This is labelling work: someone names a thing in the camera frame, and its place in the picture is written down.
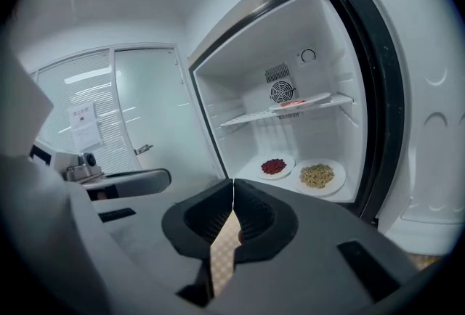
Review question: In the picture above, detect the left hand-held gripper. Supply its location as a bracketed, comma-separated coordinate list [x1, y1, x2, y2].
[31, 144, 172, 203]

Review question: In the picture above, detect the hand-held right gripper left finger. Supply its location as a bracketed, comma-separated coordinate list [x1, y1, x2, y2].
[90, 179, 233, 315]

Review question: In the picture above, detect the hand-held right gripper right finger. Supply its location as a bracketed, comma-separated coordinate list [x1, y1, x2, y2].
[217, 179, 419, 315]

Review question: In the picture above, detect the white round plate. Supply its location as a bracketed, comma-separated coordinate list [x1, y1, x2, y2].
[292, 157, 347, 197]
[258, 154, 296, 180]
[269, 91, 332, 112]

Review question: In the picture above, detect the pile of red beans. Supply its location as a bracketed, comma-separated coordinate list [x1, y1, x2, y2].
[260, 157, 286, 175]

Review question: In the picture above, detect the black mini fridge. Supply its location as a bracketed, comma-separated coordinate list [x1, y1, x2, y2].
[187, 0, 465, 257]

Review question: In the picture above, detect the white paper notice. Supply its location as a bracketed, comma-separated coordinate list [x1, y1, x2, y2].
[68, 102, 102, 151]

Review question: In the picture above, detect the frosted glass door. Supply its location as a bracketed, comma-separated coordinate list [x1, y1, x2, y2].
[114, 46, 193, 173]

